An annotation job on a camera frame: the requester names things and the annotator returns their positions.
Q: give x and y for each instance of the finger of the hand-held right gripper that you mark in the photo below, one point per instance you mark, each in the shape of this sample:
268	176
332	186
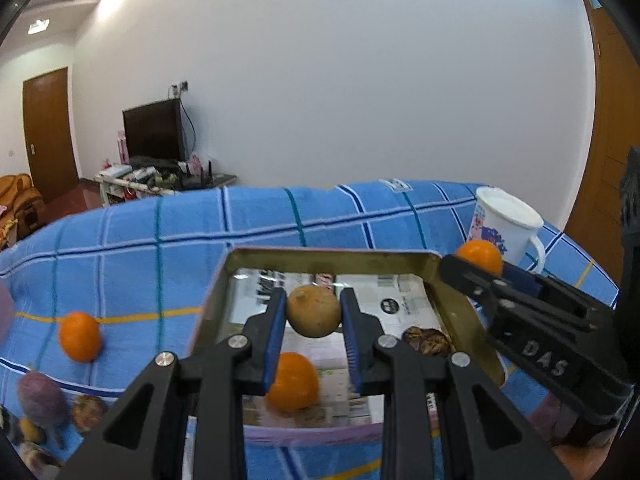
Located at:
475	280
522	277

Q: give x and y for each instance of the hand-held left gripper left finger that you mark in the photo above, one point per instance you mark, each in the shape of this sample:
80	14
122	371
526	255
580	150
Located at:
274	340

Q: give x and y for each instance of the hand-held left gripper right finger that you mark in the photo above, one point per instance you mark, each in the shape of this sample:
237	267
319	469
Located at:
350	340

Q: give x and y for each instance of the orange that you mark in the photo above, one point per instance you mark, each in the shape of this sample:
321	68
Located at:
80	337
295	382
482	252

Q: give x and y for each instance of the shallow cardboard box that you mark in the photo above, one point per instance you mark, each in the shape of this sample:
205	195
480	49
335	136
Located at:
450	302

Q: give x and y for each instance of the brown round potato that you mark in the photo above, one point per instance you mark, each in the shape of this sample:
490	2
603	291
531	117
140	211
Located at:
314	311

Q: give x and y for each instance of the purple sweet potato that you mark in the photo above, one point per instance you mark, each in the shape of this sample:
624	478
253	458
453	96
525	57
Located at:
42	397

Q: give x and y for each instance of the person's right hand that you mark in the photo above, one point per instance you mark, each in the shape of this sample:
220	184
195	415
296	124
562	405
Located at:
580	466

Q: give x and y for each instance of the white printed cup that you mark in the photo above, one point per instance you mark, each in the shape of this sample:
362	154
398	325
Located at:
505	225

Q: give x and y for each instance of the brown walnut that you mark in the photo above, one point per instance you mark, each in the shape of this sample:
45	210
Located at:
425	342
89	412

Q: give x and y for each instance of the blue plaid blanket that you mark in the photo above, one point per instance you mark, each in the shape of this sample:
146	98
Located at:
165	270

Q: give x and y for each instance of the black router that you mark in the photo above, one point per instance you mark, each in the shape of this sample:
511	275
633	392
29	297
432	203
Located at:
210	176

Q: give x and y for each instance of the white television stand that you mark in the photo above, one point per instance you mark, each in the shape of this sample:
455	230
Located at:
150	185

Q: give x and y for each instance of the black television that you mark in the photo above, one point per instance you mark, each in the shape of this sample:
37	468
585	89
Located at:
152	132

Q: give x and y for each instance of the pink box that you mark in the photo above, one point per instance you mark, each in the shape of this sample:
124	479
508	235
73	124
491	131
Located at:
122	147

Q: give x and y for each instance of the small yellow fruit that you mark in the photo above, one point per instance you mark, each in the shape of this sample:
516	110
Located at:
31	430

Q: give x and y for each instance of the pink plastic container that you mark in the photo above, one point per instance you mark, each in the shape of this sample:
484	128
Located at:
5	310

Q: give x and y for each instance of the orange sofa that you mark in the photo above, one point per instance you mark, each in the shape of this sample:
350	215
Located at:
17	200

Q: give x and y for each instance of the brown wooden door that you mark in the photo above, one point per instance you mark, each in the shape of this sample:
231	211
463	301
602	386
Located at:
50	135

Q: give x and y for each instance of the wall power socket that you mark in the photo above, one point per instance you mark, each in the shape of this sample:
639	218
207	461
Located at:
179	88

